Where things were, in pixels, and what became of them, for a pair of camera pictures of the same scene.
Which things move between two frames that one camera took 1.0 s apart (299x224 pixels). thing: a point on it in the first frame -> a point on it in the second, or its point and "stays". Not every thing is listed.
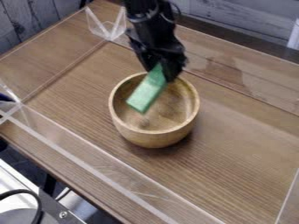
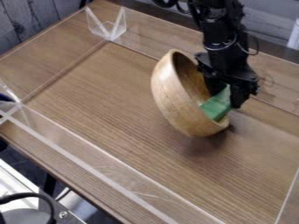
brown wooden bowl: x=169 y=119 -> x=179 y=91
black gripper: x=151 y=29 -> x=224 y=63
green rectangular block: x=148 y=89 -> x=217 y=105
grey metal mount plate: x=55 y=212 stays
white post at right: x=294 y=38 stays
